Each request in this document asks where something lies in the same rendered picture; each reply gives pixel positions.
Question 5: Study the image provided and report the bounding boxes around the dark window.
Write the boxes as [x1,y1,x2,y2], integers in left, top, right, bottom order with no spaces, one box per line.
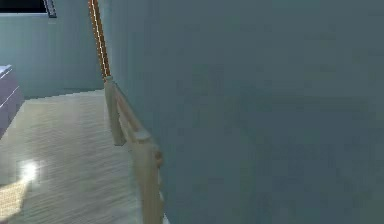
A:
[0,0,58,19]

